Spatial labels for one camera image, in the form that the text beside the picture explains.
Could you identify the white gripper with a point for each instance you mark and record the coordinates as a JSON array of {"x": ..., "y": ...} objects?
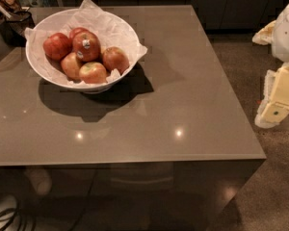
[{"x": 287, "y": 36}]

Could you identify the red apple with sticker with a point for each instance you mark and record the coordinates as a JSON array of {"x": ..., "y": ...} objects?
[{"x": 87, "y": 46}]

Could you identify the red apple right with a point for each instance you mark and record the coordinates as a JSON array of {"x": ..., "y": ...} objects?
[{"x": 115, "y": 58}]

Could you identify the white bowl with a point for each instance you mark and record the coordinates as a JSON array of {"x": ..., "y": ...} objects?
[{"x": 38, "y": 66}]

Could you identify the yellow-red apple front centre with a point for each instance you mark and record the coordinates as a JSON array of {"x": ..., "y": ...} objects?
[{"x": 93, "y": 73}]

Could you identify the yellow-red apple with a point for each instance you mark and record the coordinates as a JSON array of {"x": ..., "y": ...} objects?
[
  {"x": 93, "y": 73},
  {"x": 71, "y": 65}
]

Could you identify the yellow-red apple front left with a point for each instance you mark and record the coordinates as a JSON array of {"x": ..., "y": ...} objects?
[{"x": 71, "y": 65}]

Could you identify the red apple far left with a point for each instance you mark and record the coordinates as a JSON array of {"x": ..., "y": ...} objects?
[{"x": 57, "y": 46}]

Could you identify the white tissue paper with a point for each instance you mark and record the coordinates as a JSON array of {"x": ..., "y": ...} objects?
[{"x": 115, "y": 29}]

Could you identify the dark bag on chair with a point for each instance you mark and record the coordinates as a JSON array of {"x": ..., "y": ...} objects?
[{"x": 16, "y": 21}]

